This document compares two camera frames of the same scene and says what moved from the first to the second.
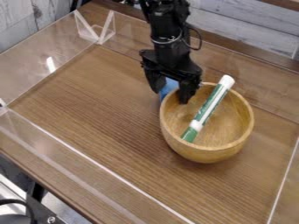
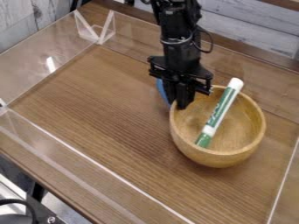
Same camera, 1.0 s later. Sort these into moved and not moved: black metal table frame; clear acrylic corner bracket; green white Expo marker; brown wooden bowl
Moved: green white Expo marker; brown wooden bowl
Not moved: black metal table frame; clear acrylic corner bracket
